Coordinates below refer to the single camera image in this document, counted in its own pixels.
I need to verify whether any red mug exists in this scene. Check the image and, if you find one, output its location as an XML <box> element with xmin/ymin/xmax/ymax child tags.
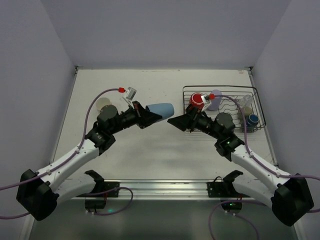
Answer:
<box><xmin>189</xmin><ymin>92</ymin><xmax>204</xmax><ymax>111</ymax></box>

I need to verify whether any light blue cup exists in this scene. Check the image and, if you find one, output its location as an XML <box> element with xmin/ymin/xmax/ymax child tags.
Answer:
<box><xmin>145</xmin><ymin>103</ymin><xmax>175</xmax><ymax>120</ymax></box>

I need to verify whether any lavender cup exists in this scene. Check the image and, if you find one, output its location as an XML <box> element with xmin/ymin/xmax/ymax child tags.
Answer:
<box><xmin>207</xmin><ymin>89</ymin><xmax>222</xmax><ymax>111</ymax></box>

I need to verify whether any pink mug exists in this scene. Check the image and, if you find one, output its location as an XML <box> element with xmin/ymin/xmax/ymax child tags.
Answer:
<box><xmin>95</xmin><ymin>97</ymin><xmax>112</xmax><ymax>113</ymax></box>

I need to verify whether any clear faceted glass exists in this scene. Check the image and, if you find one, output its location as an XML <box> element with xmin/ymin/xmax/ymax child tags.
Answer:
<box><xmin>239</xmin><ymin>94</ymin><xmax>253</xmax><ymax>108</ymax></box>

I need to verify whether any dark blue small cup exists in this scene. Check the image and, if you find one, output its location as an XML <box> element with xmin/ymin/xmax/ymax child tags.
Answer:
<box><xmin>246</xmin><ymin>114</ymin><xmax>260</xmax><ymax>128</ymax></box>

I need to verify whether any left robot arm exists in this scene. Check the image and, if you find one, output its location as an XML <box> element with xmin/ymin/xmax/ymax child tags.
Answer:
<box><xmin>16</xmin><ymin>101</ymin><xmax>164</xmax><ymax>221</ymax></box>

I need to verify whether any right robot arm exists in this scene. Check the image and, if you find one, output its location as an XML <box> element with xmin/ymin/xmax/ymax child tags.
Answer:
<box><xmin>168</xmin><ymin>106</ymin><xmax>314</xmax><ymax>227</ymax></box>

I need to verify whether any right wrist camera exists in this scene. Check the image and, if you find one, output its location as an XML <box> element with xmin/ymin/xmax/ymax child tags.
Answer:
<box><xmin>201</xmin><ymin>93</ymin><xmax>216</xmax><ymax>111</ymax></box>

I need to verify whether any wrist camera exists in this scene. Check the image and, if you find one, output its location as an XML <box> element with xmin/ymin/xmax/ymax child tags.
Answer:
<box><xmin>122</xmin><ymin>87</ymin><xmax>137</xmax><ymax>106</ymax></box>
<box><xmin>201</xmin><ymin>93</ymin><xmax>216</xmax><ymax>111</ymax></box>

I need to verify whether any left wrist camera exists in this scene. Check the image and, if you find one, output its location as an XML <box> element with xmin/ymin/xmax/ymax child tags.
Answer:
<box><xmin>122</xmin><ymin>87</ymin><xmax>137</xmax><ymax>106</ymax></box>

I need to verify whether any black wire dish rack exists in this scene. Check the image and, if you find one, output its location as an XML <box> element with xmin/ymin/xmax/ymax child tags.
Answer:
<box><xmin>182</xmin><ymin>85</ymin><xmax>266</xmax><ymax>133</ymax></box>

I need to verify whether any aluminium rail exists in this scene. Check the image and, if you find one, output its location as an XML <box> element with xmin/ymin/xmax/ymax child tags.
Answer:
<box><xmin>69</xmin><ymin>178</ymin><xmax>251</xmax><ymax>201</ymax></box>

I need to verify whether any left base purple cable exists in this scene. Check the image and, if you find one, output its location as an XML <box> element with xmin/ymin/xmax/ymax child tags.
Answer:
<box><xmin>85</xmin><ymin>186</ymin><xmax>134</xmax><ymax>217</ymax></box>

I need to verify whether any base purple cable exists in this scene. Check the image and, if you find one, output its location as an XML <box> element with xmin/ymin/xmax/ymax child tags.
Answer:
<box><xmin>208</xmin><ymin>199</ymin><xmax>261</xmax><ymax>240</ymax></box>
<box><xmin>85</xmin><ymin>186</ymin><xmax>134</xmax><ymax>217</ymax></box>

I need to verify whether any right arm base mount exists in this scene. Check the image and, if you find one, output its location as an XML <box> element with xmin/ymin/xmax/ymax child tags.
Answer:
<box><xmin>206</xmin><ymin>170</ymin><xmax>243</xmax><ymax>214</ymax></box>

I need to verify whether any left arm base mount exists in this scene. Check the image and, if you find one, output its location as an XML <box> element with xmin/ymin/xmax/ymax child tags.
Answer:
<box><xmin>84</xmin><ymin>170</ymin><xmax>120</xmax><ymax>213</ymax></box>

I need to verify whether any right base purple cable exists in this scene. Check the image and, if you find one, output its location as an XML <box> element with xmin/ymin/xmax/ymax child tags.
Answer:
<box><xmin>208</xmin><ymin>199</ymin><xmax>261</xmax><ymax>240</ymax></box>

